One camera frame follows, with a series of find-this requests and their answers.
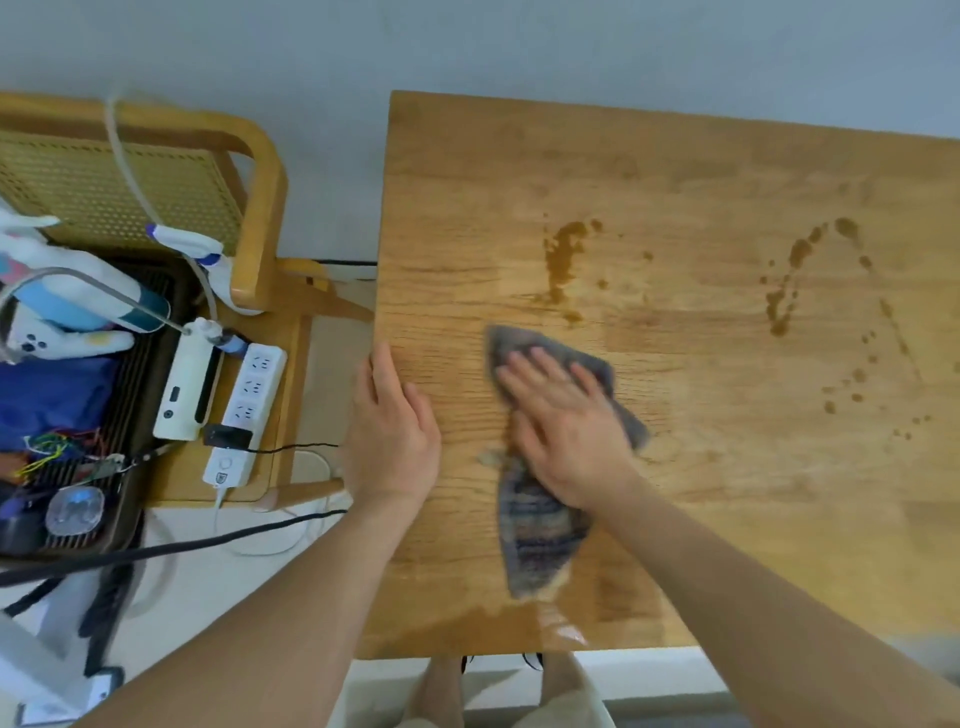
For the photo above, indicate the person's right hand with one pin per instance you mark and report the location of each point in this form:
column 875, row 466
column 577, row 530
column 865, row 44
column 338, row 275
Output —
column 577, row 442

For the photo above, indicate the person's left hand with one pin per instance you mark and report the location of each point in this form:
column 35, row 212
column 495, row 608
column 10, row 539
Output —
column 390, row 442

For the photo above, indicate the grey striped cleaning cloth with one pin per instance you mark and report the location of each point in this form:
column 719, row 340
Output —
column 540, row 532

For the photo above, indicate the person's right forearm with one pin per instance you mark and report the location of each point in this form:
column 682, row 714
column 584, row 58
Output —
column 750, row 600

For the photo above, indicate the person's left forearm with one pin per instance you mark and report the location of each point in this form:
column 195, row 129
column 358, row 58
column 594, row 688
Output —
column 262, row 637

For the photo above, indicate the person's right shoe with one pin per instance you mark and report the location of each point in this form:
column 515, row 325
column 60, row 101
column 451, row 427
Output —
column 532, row 661

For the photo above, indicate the person's shoe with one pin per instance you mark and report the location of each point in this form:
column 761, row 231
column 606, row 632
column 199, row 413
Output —
column 532, row 661
column 466, row 663

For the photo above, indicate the person's right leg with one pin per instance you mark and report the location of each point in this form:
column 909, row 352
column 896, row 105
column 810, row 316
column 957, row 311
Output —
column 562, row 671

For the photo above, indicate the person's leg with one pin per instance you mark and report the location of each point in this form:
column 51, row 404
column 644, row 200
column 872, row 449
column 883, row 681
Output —
column 562, row 671
column 439, row 690

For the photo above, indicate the person's left shoe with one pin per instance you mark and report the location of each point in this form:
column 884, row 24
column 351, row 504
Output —
column 466, row 663

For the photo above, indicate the person's left leg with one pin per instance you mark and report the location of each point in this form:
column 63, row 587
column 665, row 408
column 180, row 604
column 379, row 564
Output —
column 439, row 690

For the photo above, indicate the wooden table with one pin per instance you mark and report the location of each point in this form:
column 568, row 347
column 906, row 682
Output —
column 712, row 450

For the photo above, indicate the white power strip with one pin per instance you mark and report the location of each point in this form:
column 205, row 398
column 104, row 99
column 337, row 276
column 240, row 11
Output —
column 251, row 390

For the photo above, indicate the black charger plug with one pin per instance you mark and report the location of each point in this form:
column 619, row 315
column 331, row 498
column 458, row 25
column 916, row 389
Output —
column 227, row 436

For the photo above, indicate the small blue bottle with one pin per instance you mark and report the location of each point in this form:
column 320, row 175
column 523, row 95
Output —
column 232, row 345

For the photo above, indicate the white water pump dispenser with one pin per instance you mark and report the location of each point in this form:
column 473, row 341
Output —
column 184, row 382

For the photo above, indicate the dark brown tray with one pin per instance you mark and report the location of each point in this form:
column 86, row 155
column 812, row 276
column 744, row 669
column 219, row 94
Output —
column 139, row 397

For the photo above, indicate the wooden rattan chair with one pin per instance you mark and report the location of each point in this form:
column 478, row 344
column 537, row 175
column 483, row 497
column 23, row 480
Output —
column 262, row 210

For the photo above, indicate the small white spray bottle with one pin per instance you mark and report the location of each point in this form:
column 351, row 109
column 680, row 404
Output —
column 187, row 244

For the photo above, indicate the clear round case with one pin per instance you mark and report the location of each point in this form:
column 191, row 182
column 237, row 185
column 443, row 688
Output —
column 75, row 510

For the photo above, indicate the large white spray bottle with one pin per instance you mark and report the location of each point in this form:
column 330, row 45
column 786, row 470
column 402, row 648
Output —
column 97, row 274

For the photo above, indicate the white plush toy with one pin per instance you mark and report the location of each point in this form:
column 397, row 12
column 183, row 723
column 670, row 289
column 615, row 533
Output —
column 67, row 341

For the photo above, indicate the blue cloth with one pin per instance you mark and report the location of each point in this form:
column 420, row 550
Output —
column 52, row 397

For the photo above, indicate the black rectangular device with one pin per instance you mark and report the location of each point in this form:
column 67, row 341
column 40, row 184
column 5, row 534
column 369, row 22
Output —
column 19, row 529

